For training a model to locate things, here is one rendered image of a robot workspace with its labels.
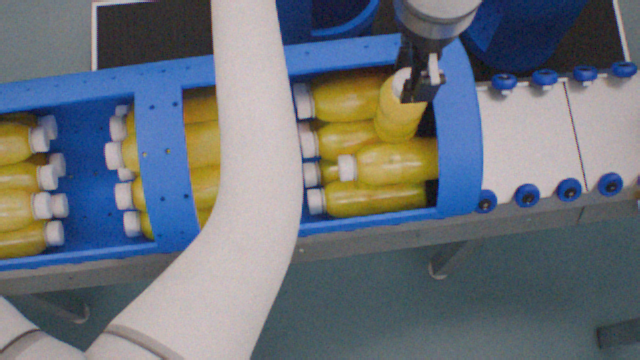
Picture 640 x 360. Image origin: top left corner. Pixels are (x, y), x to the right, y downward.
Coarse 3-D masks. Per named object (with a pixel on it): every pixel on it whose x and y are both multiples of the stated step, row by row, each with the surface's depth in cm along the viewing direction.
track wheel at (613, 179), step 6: (606, 174) 144; (612, 174) 144; (618, 174) 144; (600, 180) 145; (606, 180) 144; (612, 180) 144; (618, 180) 144; (600, 186) 145; (606, 186) 144; (612, 186) 144; (618, 186) 145; (600, 192) 145; (606, 192) 145; (612, 192) 145; (618, 192) 146
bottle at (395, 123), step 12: (384, 84) 118; (384, 96) 117; (396, 96) 115; (384, 108) 119; (396, 108) 117; (408, 108) 116; (420, 108) 117; (384, 120) 122; (396, 120) 119; (408, 120) 119; (420, 120) 124; (384, 132) 126; (396, 132) 124; (408, 132) 125; (396, 144) 129
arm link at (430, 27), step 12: (396, 0) 89; (396, 12) 90; (408, 12) 87; (420, 12) 86; (468, 12) 86; (408, 24) 89; (420, 24) 88; (432, 24) 87; (444, 24) 87; (456, 24) 87; (468, 24) 90; (432, 36) 89; (444, 36) 90
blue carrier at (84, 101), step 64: (192, 64) 125; (320, 64) 122; (384, 64) 123; (448, 64) 122; (64, 128) 142; (448, 128) 120; (64, 192) 144; (192, 192) 120; (448, 192) 124; (64, 256) 125
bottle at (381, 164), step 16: (384, 144) 130; (400, 144) 130; (416, 144) 130; (432, 144) 130; (352, 160) 130; (368, 160) 129; (384, 160) 129; (400, 160) 129; (416, 160) 129; (432, 160) 129; (368, 176) 130; (384, 176) 129; (400, 176) 130; (416, 176) 130; (432, 176) 131
